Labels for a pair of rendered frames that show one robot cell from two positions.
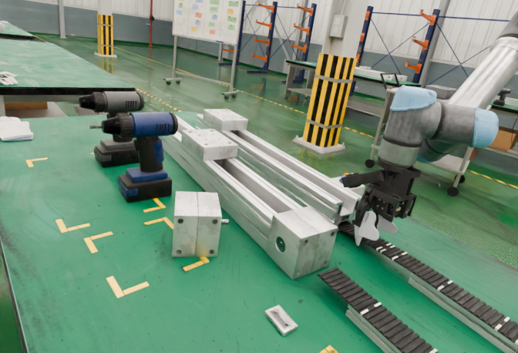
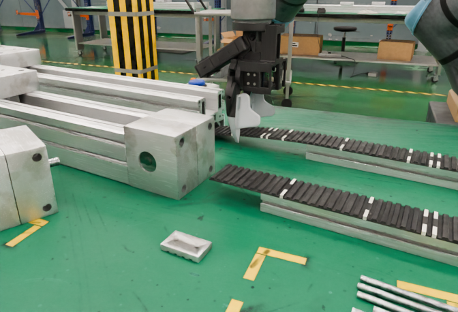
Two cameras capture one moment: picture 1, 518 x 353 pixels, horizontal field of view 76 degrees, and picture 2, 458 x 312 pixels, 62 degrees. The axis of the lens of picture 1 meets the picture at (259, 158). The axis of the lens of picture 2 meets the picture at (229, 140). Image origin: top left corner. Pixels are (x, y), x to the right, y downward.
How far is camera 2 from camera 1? 0.18 m
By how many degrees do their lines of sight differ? 23
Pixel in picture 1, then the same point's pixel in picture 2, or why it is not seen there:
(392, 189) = (260, 56)
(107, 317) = not seen: outside the picture
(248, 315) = (138, 259)
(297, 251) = (174, 158)
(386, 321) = (311, 193)
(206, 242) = (33, 195)
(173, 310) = (9, 303)
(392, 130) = not seen: outside the picture
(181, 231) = not seen: outside the picture
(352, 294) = (261, 182)
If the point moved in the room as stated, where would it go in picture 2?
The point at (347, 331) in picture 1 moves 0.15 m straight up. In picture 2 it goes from (270, 225) to (276, 109)
